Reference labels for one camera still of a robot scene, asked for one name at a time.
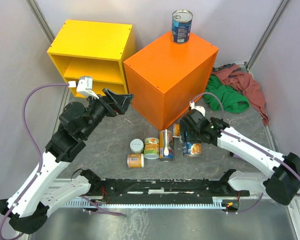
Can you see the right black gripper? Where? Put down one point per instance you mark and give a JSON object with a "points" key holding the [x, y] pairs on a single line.
{"points": [[184, 128]]}

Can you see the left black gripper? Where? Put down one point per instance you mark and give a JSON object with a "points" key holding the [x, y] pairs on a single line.
{"points": [[115, 103]]}

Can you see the blue Progresso soup can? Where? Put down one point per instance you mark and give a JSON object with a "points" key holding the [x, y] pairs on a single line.
{"points": [[194, 150]]}

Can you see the dark blue soup can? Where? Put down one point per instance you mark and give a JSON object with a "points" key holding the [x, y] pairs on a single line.
{"points": [[181, 26]]}

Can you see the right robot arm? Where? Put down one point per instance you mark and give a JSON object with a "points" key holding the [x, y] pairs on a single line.
{"points": [[280, 178]]}

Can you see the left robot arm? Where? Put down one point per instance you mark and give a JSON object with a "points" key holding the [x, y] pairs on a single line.
{"points": [[30, 207]]}

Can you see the white plastic spoon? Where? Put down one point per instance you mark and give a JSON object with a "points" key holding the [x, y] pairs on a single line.
{"points": [[166, 145]]}

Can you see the yellow blue upright can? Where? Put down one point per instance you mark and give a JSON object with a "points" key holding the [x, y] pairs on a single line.
{"points": [[170, 157]]}

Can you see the yellow lying soup can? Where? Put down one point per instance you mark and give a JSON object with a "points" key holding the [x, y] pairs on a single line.
{"points": [[176, 130]]}

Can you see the green label noodle cup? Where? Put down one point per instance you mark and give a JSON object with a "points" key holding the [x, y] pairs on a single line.
{"points": [[151, 148]]}

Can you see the orange wooden box cabinet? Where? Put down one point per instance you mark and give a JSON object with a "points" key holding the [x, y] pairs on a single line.
{"points": [[165, 76]]}

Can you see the white lid small jar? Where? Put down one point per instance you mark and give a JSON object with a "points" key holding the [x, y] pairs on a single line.
{"points": [[137, 145]]}

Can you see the purple cloth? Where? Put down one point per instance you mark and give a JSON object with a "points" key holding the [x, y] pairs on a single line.
{"points": [[235, 156]]}

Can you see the orange label small jar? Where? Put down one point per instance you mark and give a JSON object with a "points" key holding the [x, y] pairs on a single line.
{"points": [[135, 160]]}

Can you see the yellow open shelf cabinet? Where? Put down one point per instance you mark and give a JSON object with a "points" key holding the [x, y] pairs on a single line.
{"points": [[94, 49]]}

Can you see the green cloth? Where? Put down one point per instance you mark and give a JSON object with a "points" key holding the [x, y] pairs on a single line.
{"points": [[231, 100]]}

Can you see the red pink cloth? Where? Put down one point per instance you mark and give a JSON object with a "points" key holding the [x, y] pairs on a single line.
{"points": [[232, 75]]}

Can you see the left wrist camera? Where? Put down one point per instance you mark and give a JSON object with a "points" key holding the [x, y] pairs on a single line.
{"points": [[84, 86]]}

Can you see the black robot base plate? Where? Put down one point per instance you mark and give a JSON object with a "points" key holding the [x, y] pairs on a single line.
{"points": [[163, 191]]}

